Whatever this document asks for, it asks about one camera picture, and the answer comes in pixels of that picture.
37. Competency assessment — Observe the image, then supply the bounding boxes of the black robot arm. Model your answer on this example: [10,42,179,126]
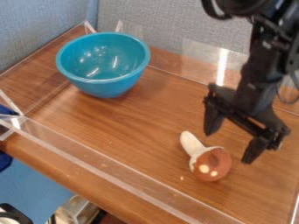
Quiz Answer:
[201,0,299,164]

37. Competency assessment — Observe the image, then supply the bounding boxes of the brown and white toy mushroom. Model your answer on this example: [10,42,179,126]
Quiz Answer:
[181,131,233,182]

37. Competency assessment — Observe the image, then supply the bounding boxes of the blue cloth at edge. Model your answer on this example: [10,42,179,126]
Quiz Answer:
[0,104,19,172]

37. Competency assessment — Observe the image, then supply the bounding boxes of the clear acrylic back barrier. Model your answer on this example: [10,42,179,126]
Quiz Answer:
[83,20,299,116]

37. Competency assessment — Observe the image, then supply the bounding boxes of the metal frame under table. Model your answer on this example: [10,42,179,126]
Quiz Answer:
[46,195,99,224]

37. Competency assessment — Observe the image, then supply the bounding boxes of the blue plastic bowl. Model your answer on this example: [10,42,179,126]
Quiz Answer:
[56,31,151,98]

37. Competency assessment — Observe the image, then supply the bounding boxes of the black white device corner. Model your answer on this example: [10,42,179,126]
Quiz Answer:
[0,203,34,224]

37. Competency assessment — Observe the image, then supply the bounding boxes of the clear acrylic barrier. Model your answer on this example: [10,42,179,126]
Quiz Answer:
[83,20,299,116]
[0,90,245,224]

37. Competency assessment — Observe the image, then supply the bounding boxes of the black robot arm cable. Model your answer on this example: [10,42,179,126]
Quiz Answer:
[275,73,299,105]

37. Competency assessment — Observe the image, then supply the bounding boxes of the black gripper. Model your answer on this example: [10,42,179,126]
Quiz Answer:
[203,73,290,165]

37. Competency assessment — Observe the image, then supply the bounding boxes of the clear acrylic front barrier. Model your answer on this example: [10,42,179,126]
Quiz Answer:
[0,90,245,224]

